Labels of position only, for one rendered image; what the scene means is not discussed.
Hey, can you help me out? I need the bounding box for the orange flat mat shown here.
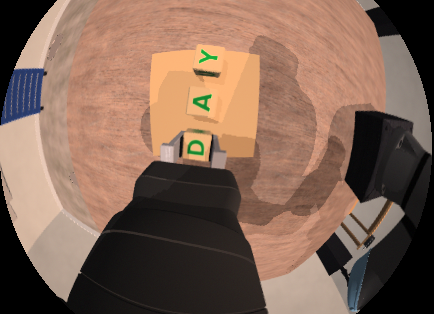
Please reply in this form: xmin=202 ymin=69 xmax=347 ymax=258
xmin=150 ymin=50 xmax=260 ymax=157

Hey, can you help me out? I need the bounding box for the tan letter block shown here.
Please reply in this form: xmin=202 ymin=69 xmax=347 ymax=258
xmin=186 ymin=86 xmax=219 ymax=118
xmin=182 ymin=128 xmax=212 ymax=162
xmin=192 ymin=44 xmax=225 ymax=78

